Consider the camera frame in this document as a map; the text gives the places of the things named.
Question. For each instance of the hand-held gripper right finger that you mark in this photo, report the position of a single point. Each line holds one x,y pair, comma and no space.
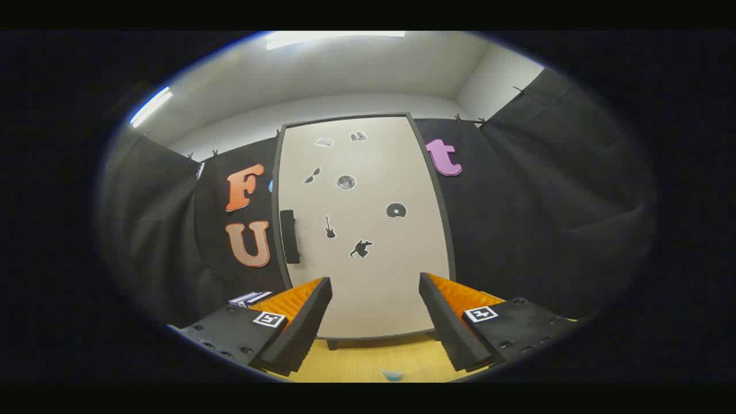
448,328

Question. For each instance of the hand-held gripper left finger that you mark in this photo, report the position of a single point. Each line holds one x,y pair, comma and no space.
299,328

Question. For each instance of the translucent blue plastic cup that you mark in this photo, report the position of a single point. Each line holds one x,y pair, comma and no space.
393,376

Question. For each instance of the white cabinet door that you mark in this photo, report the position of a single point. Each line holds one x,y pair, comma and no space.
374,287

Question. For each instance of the stack of dark books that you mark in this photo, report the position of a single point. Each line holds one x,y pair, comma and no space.
250,298

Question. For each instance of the black backdrop cloth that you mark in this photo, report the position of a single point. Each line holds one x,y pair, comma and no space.
546,218

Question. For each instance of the narrow ceiling light panel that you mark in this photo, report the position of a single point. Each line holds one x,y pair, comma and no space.
150,107

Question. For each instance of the wide ceiling light panel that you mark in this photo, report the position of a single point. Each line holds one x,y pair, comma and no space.
333,38

